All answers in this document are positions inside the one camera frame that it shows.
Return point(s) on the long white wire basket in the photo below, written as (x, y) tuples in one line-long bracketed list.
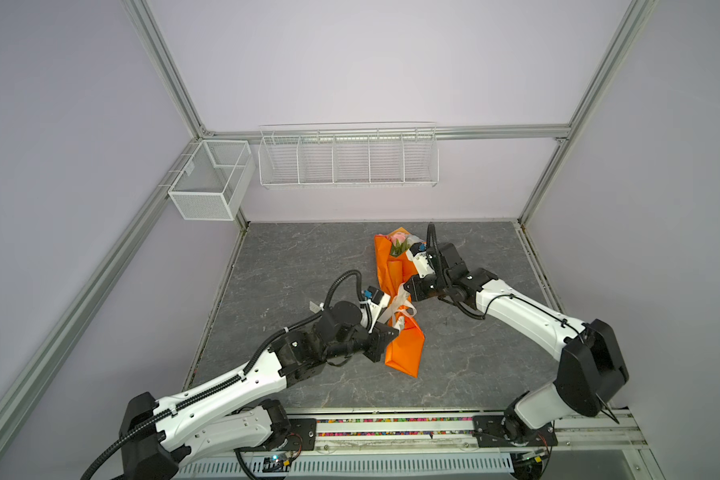
[(366, 154)]

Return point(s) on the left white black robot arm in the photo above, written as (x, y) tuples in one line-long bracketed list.
[(236, 410)]

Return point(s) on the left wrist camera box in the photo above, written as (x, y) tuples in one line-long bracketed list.
[(373, 303)]

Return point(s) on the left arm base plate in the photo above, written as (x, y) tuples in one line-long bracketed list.
[(301, 435)]

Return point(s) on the aluminium mounting rail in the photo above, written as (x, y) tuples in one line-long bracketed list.
[(398, 432)]

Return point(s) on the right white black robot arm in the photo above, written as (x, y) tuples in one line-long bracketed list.
[(591, 368)]

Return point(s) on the orange yellow wrapping paper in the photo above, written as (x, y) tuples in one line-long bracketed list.
[(394, 269)]

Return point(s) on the white vent grille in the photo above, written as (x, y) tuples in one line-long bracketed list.
[(403, 465)]

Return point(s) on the cream printed ribbon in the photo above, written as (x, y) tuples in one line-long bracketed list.
[(399, 310)]

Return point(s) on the small white mesh basket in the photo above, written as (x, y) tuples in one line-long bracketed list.
[(213, 181)]

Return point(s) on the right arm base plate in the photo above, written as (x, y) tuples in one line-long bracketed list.
[(498, 430)]

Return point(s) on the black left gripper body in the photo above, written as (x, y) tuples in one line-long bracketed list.
[(360, 341)]

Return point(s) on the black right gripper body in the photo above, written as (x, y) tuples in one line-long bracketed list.
[(428, 286)]

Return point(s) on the white fake rose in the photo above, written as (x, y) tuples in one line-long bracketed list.
[(412, 239)]

